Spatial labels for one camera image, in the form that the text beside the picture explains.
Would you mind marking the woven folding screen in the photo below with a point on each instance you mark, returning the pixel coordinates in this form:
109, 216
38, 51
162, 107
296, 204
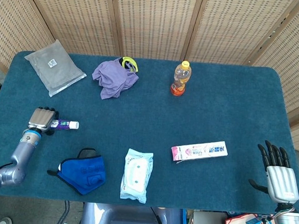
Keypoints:
156, 20

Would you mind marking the blue cloth with black trim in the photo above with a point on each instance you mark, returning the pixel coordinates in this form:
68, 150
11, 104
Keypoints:
86, 171

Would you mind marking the grey cloth in clear bag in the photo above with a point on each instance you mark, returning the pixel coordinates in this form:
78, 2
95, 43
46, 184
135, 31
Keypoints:
55, 67

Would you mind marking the purple toothpaste tube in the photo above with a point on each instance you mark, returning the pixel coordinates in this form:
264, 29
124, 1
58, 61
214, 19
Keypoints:
64, 124

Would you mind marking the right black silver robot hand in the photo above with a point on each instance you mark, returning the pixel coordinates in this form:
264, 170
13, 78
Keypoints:
283, 183

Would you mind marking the grey robot torso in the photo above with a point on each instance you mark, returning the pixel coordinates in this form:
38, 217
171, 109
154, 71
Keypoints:
126, 220

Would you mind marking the light blue wet wipes pack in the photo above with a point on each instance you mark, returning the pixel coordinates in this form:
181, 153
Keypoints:
137, 175

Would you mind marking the crumpled purple cloth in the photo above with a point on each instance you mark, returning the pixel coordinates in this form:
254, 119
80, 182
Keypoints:
113, 78

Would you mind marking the orange drink bottle yellow cap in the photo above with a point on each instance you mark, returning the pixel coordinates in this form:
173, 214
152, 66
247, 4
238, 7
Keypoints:
182, 75

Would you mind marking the white pink toothpaste box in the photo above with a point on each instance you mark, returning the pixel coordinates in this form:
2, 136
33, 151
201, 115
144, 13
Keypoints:
200, 151

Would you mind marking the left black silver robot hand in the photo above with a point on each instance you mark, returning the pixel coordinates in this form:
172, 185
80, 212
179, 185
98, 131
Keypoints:
41, 118

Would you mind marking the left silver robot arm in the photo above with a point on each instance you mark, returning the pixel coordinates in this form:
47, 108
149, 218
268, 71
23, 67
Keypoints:
20, 154

